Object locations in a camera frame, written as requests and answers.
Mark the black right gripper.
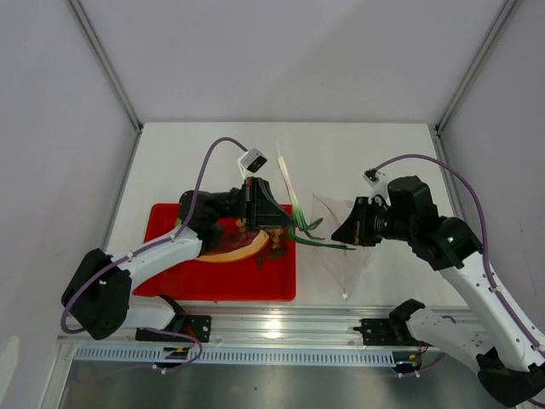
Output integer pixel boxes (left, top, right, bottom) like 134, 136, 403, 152
331, 197, 415, 247

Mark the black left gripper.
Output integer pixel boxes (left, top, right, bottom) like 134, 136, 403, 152
213, 176, 295, 229

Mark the clear zip top bag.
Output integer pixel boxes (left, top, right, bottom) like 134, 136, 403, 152
311, 193, 370, 302

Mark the longan bunch with leaves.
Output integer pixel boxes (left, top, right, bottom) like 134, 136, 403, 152
235, 219, 284, 269

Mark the green onion stalk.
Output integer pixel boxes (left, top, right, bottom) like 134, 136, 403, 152
274, 138, 355, 252

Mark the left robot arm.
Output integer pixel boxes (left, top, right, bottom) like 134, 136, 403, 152
60, 176, 295, 341

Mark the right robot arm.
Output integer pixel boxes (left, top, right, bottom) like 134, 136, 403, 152
331, 171, 544, 407

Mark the red plastic tray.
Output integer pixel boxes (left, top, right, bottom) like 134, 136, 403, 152
133, 228, 296, 302

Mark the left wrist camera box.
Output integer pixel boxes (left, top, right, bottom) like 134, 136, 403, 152
238, 148, 267, 179

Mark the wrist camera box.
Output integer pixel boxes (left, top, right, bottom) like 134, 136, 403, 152
364, 169, 390, 202
238, 148, 267, 179

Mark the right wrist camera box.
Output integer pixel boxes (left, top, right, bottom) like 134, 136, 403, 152
364, 169, 390, 202

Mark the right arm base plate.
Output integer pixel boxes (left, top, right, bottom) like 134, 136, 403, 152
353, 319, 419, 346

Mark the aluminium frame rail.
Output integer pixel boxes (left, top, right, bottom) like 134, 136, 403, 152
57, 304, 486, 347

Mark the white slotted cable duct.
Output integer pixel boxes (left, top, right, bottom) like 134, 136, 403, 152
74, 345, 396, 367

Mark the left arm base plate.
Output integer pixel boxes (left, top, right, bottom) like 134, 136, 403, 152
135, 315, 212, 343

